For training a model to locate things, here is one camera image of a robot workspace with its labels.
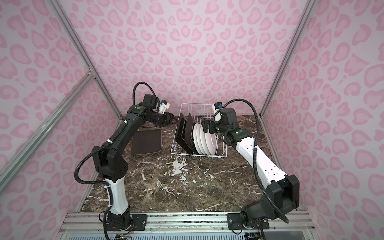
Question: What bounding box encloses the dark square plate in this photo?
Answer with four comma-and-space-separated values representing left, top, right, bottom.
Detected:
184, 114, 198, 155
131, 129, 162, 155

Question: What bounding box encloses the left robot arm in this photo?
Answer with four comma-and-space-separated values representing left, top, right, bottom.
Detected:
93, 94, 173, 216

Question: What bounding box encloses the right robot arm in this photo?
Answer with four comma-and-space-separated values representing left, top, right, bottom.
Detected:
203, 103, 300, 228

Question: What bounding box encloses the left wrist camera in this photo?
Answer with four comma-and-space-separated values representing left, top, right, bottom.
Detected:
158, 100, 170, 115

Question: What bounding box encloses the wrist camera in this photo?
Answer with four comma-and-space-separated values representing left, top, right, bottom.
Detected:
158, 100, 170, 115
213, 102, 223, 123

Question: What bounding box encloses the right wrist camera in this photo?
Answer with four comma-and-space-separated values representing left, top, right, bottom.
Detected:
213, 102, 223, 123

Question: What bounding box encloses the white wire dish rack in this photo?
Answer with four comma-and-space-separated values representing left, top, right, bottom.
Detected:
171, 103, 228, 158

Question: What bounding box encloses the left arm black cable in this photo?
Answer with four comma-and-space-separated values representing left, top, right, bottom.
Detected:
74, 81, 158, 240

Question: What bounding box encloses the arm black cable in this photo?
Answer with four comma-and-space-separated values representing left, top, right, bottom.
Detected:
74, 81, 158, 240
212, 98, 290, 224

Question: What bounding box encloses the aluminium frame strut left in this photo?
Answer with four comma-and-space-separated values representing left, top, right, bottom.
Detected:
1, 71, 95, 193

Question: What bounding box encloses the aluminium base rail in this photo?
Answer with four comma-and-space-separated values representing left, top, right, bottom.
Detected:
56, 211, 319, 240

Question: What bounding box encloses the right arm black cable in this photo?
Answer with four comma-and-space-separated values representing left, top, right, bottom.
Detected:
212, 98, 290, 224

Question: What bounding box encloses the aluminium corner post left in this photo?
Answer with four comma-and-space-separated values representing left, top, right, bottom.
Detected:
47, 0, 122, 119

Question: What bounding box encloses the aluminium corner post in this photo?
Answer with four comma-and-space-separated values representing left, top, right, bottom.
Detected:
259, 0, 319, 119
47, 0, 122, 119

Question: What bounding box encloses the aluminium corner post right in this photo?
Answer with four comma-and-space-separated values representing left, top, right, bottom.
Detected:
259, 0, 319, 119

